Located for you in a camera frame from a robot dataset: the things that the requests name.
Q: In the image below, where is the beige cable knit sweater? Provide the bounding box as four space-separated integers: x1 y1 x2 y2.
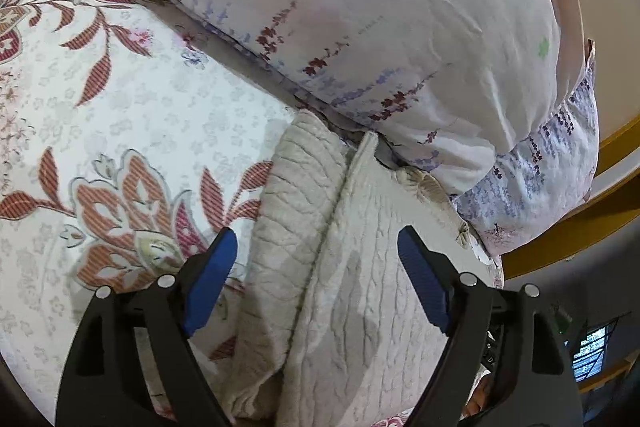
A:
221 112 503 426

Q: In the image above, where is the blue screen monitor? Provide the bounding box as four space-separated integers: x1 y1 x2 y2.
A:
573 324 612 383

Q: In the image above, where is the blue floral pillow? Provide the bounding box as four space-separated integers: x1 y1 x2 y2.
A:
454 40 599 257

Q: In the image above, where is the floral quilted bedspread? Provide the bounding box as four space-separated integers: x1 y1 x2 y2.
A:
1 0 295 419

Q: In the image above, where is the pink floral pillow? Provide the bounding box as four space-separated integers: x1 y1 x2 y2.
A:
170 0 584 184

